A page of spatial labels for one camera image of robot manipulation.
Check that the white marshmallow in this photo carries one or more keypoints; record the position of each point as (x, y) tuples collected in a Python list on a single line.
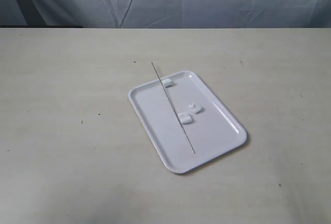
[(167, 82), (195, 108), (185, 118)]

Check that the thin metal skewer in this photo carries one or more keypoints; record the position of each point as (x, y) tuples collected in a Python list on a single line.
[(173, 107)]

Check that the white plastic tray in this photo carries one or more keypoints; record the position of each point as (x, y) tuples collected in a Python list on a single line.
[(212, 133)]

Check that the white backdrop curtain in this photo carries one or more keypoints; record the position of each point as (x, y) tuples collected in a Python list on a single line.
[(166, 13)]

